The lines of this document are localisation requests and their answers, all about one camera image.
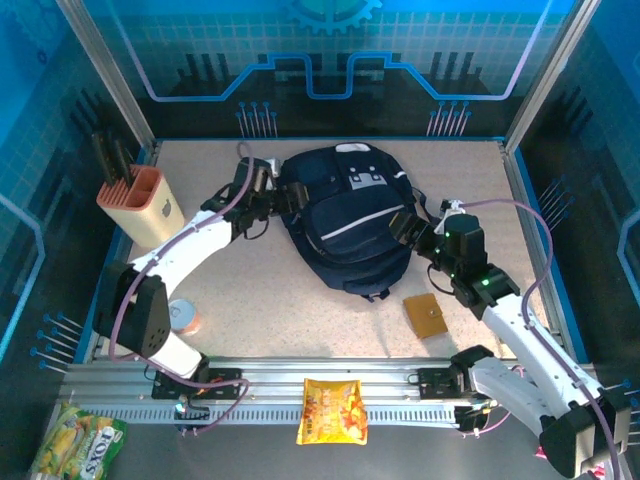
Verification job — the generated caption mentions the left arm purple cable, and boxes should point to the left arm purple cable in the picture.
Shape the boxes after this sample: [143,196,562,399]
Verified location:
[107,142,259,436]

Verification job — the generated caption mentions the aluminium frame post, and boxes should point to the aluminium frame post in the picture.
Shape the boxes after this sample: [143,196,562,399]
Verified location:
[54,0,160,154]
[504,0,601,154]

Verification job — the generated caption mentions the aluminium mounting rail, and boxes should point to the aluminium mounting rail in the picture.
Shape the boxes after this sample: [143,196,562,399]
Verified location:
[59,357,601,405]

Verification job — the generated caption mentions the black controller box with wires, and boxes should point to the black controller box with wires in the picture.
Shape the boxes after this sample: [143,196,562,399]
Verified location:
[453,404,489,439]
[173,399,211,436]

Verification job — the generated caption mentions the navy blue backpack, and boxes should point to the navy blue backpack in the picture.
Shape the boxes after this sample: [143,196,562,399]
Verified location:
[277,142,441,303]

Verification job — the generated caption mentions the black knife handle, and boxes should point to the black knife handle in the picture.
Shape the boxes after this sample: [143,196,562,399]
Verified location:
[91,131,112,186]
[102,128,124,184]
[113,135,135,189]

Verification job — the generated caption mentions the brown leather wallet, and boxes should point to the brown leather wallet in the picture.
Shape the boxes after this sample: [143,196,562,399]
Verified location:
[402,293,449,341]

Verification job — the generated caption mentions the green Fox's candy bag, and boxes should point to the green Fox's candy bag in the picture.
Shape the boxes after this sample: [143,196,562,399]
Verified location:
[28,402,129,480]

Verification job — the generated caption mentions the beige terracotta knife holder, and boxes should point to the beige terracotta knife holder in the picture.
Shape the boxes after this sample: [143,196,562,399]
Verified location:
[95,164,185,246]

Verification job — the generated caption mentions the grey slotted cable duct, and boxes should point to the grey slotted cable duct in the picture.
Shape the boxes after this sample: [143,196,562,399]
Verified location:
[74,402,461,427]

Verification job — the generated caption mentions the yellow chips bag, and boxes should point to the yellow chips bag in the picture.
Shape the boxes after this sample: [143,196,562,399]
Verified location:
[295,378,369,446]

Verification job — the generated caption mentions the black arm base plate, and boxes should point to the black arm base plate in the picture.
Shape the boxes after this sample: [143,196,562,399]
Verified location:
[417,367,501,401]
[152,367,244,401]

